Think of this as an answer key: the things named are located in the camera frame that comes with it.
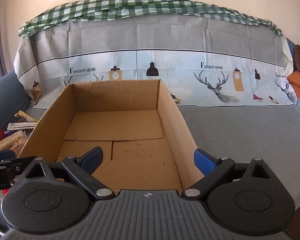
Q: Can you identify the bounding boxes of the green checked cloth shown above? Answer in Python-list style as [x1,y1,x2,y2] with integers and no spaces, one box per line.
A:
[17,0,284,39]

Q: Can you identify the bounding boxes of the beige peanut snack packet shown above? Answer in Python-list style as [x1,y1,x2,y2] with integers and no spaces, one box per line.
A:
[0,130,28,153]

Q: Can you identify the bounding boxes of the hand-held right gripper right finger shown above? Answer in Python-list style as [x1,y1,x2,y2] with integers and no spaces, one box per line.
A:
[181,149,278,201]

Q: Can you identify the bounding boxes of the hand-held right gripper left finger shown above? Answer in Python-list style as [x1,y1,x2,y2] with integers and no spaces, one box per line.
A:
[20,146,116,201]

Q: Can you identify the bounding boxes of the yellow candy packet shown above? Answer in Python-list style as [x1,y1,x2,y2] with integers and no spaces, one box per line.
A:
[14,110,38,123]

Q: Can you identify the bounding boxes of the brown cardboard box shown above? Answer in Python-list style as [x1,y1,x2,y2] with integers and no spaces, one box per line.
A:
[17,79,205,193]

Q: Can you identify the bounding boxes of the printed deer sofa cover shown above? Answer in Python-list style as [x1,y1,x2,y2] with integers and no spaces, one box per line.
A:
[14,17,299,109]

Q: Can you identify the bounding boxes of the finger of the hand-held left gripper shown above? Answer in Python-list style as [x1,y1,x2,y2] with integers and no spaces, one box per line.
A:
[0,151,37,174]

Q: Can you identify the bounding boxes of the grey blue sofa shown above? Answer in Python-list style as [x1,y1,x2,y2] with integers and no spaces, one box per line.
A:
[0,72,300,240]

